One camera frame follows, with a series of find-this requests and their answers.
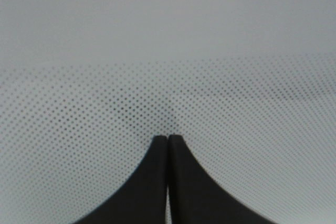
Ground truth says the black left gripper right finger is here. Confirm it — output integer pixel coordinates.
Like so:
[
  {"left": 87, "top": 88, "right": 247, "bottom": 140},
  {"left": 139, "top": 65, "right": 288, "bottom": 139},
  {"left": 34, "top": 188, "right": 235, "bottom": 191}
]
[{"left": 168, "top": 135, "right": 271, "bottom": 223}]

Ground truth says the white microwave door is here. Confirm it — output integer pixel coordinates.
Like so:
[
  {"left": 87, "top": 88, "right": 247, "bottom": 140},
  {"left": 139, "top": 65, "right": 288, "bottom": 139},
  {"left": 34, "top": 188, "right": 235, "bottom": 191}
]
[{"left": 1, "top": 0, "right": 335, "bottom": 223}]

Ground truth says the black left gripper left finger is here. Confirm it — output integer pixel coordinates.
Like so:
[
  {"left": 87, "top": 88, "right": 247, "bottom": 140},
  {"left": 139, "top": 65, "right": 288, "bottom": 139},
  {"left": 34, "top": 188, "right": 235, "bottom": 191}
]
[{"left": 76, "top": 135, "right": 167, "bottom": 223}]

